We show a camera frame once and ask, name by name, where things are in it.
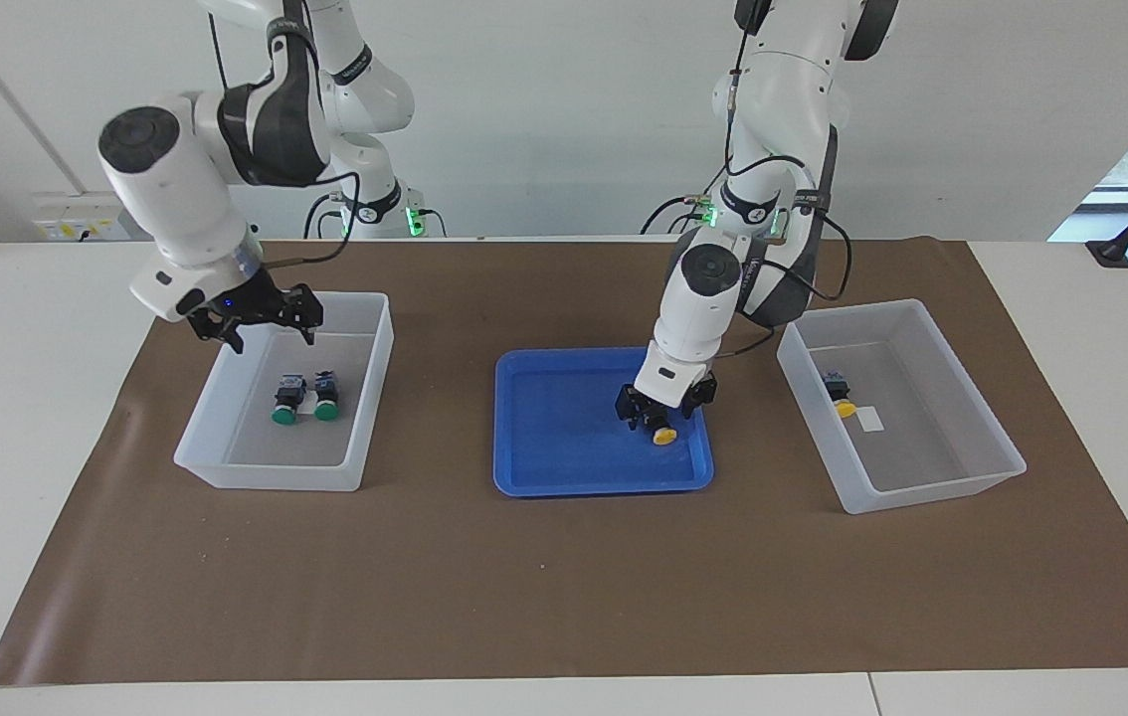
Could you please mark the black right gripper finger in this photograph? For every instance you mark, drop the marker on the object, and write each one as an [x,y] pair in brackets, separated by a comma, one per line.
[234,340]
[310,320]

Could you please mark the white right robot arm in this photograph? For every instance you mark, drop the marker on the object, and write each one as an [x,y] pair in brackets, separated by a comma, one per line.
[166,169]

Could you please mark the brown paper table mat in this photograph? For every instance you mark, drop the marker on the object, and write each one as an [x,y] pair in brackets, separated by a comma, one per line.
[564,597]

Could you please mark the green push button switch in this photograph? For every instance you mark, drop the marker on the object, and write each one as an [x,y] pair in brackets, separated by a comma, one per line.
[287,398]
[327,395]

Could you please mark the translucent white plastic box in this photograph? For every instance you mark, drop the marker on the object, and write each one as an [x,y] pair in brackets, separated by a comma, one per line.
[962,447]
[226,447]

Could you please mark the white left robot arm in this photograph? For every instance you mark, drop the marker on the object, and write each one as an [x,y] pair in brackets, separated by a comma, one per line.
[703,298]

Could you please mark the white wall socket panel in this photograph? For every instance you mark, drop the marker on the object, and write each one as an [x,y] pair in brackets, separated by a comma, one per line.
[77,214]

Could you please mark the blue plastic tray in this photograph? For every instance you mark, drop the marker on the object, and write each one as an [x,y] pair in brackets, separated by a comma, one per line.
[564,438]

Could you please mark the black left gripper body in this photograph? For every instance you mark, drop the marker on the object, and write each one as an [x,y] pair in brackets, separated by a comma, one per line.
[673,393]

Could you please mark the yellow push button switch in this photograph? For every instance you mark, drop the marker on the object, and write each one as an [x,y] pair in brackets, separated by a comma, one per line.
[839,393]
[664,433]

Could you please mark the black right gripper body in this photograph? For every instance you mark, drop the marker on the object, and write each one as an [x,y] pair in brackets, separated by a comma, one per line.
[251,298]

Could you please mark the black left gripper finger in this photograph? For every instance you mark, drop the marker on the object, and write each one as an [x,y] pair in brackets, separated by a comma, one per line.
[698,400]
[634,413]

